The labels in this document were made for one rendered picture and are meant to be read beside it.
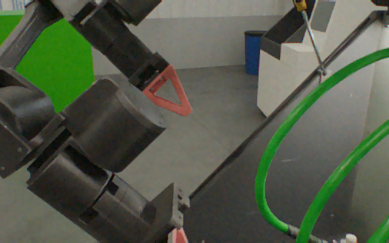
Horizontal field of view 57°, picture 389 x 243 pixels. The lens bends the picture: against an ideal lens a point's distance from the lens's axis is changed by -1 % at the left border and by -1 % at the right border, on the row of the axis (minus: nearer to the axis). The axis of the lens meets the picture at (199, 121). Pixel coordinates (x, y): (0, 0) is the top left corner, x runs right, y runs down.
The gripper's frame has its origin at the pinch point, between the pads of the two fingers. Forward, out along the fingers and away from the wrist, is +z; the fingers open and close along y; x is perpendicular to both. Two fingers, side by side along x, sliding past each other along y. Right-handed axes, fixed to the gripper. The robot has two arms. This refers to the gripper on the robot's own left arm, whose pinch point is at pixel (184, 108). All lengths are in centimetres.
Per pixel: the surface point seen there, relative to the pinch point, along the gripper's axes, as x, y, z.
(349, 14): -155, 252, 69
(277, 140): -5.9, -11.7, 10.7
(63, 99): 85, 306, -64
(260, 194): 0.9, -10.3, 15.1
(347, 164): -9.1, -18.2, 16.7
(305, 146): -13.7, 27.7, 30.8
